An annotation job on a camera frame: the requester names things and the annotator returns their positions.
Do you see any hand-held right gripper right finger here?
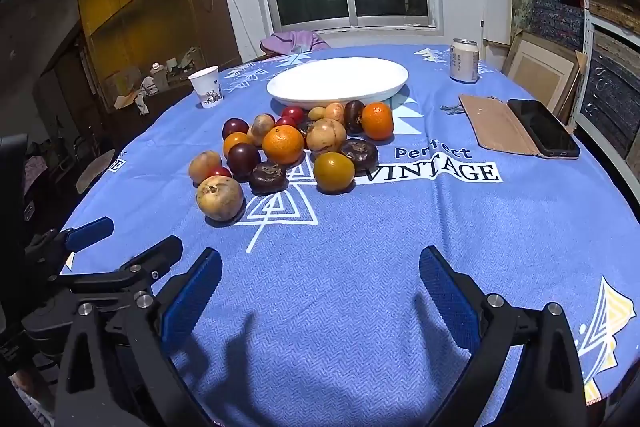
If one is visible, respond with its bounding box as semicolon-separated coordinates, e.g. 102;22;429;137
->
419;245;587;427

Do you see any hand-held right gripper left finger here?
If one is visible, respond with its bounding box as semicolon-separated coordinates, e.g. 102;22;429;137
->
54;248;224;427

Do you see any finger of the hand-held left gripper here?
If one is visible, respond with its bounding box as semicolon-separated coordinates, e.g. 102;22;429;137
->
25;216;116;268
47;235;184;308

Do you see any tan speckled round fruit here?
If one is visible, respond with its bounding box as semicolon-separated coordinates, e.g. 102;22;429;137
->
196;176;245;223

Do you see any peach round fruit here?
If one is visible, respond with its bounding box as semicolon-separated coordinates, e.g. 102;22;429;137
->
188;151;222;186

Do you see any small orange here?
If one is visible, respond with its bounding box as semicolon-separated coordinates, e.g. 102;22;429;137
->
223;132;253;158

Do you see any yellowish orange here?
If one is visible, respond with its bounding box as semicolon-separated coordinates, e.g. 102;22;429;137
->
313;152;356;194

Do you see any large orange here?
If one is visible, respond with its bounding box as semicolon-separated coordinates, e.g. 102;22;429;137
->
262;125;305;166

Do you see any large tan round fruit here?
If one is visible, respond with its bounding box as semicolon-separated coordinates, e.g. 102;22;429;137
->
306;118;347;155

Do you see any white oval plate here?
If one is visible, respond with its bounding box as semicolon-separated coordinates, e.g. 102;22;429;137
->
266;57;409;110

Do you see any wooden chair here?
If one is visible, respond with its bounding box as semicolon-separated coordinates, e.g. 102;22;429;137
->
75;149;116;194

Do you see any blue printed tablecloth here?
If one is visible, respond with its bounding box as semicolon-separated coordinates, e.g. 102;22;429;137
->
60;44;640;427

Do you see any tan folio phone case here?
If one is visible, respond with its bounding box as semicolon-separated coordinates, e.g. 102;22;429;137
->
458;94;581;159

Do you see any white paper cup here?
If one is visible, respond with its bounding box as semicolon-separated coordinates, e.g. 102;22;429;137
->
188;66;223;109

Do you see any black smartphone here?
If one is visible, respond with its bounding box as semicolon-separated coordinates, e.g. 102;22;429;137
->
507;99;582;158

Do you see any wooden cabinet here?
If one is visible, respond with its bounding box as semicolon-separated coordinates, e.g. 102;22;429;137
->
75;0;241;112

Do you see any white drink can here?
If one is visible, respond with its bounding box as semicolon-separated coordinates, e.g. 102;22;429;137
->
449;38;481;84

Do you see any purple cloth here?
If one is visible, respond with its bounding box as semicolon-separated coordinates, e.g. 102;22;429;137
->
260;30;331;56

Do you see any shelf of patterned fabrics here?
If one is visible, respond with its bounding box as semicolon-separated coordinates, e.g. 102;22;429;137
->
530;0;640;158

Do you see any wooden picture frame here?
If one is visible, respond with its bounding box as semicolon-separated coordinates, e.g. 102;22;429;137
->
502;29;588;118

